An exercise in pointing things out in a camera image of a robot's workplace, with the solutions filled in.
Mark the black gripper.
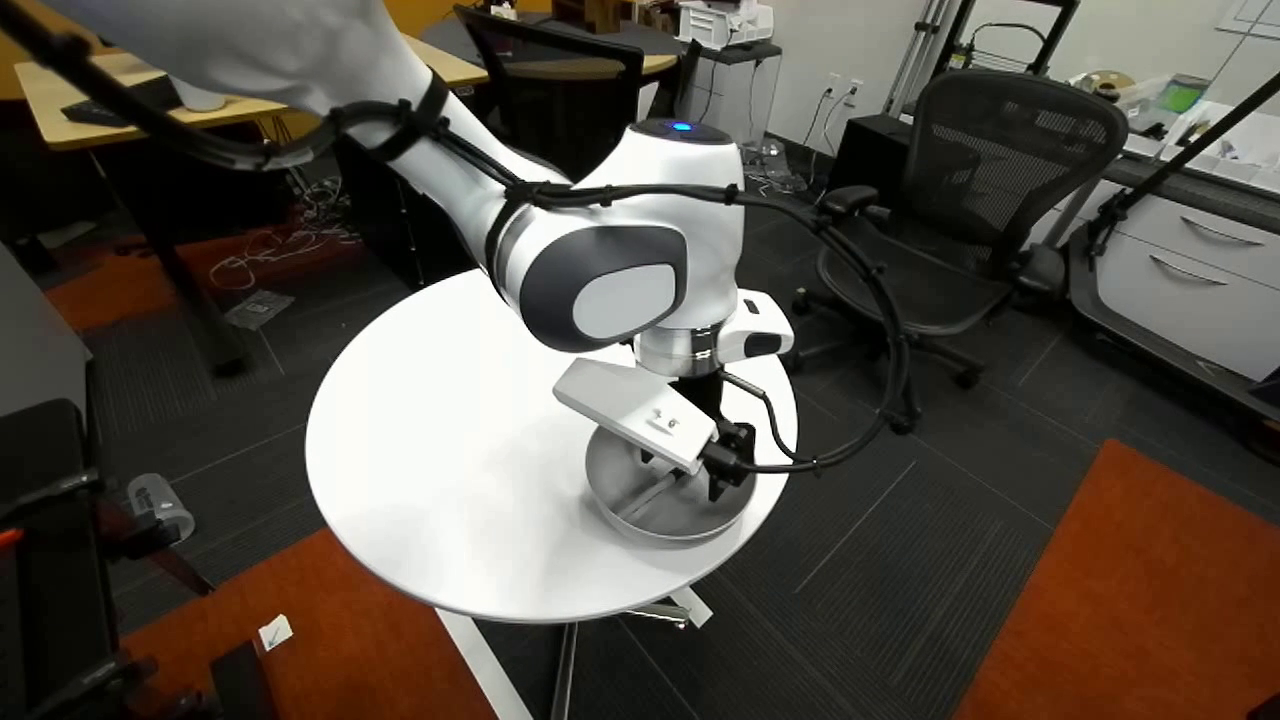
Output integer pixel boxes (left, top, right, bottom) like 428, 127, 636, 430
675, 373, 724, 419

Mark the black mesh office chair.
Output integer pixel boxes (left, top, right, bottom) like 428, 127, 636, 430
815, 68, 1128, 432

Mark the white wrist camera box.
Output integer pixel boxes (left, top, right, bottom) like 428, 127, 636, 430
552, 359, 716, 472

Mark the white drawer cabinet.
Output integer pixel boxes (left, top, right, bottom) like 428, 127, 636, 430
1091, 196, 1280, 379

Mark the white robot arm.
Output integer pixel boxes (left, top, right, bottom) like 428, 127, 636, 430
3, 0, 794, 425

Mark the wooden desk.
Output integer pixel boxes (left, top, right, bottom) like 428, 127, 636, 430
12, 27, 492, 379

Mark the black office chair at desk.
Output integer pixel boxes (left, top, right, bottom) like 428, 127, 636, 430
455, 8, 681, 179

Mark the round white table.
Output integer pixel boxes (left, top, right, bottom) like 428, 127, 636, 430
304, 273, 796, 627

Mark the black and grey marker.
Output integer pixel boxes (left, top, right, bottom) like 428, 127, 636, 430
611, 480, 694, 526

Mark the small white paper tag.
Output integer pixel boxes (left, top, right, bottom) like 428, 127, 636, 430
255, 612, 292, 653

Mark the white bowl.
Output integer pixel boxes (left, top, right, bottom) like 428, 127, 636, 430
586, 430, 756, 543

